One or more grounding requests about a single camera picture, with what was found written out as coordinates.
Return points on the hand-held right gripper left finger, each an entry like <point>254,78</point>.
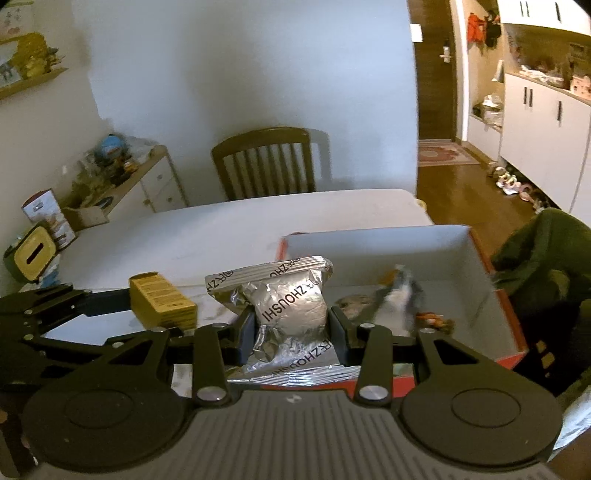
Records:
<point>247,337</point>

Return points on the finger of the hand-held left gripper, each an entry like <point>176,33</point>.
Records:
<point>106,302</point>
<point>69,350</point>

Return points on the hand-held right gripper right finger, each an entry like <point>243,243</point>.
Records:
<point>339,337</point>

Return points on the silver foil packet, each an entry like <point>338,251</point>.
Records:
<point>291,304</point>

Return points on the yellow cardboard box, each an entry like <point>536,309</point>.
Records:
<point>161,300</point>

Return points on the white cardboard box red sides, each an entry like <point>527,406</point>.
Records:
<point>415,249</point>

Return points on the yellow tissue box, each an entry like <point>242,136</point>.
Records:
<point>32,251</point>

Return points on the grey white blurred packet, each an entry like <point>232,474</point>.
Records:
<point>399,295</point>

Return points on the open brown cardboard box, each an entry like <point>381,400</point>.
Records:
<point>85,214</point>

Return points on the small orange snack packet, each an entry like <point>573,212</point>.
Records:
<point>434,320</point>

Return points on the white carton red top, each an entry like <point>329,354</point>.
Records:
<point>48,217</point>

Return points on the wooden side cabinet white drawers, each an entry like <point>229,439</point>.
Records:
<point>157,184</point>

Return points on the blue globe toy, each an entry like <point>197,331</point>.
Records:
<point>111,146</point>

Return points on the dark wooden chair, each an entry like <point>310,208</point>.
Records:
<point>263,161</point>

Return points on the pink patterned rug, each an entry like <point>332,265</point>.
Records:
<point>445,154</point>

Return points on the row of shoes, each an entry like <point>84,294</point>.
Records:
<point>515,184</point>

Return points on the white cloth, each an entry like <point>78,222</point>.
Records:
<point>570,420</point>

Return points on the low white bench cabinet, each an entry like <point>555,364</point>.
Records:
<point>485,134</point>

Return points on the pile of bags on bench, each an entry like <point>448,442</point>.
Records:
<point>488,106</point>

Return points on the brown entrance door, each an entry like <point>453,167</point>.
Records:
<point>434,69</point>

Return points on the white two-door cabinet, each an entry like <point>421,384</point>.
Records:
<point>545,138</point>

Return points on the red hanging garment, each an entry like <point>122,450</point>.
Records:
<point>475,27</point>

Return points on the dark hanging garment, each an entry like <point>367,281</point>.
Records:
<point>493,30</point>

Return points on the pink toy on counter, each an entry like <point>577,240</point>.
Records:
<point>581,84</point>

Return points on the wooden wall shelf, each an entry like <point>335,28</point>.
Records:
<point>27,78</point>

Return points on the white wall switch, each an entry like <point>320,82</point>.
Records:
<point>415,33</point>

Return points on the white upper wall cabinet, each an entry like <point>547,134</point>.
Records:
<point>545,14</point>

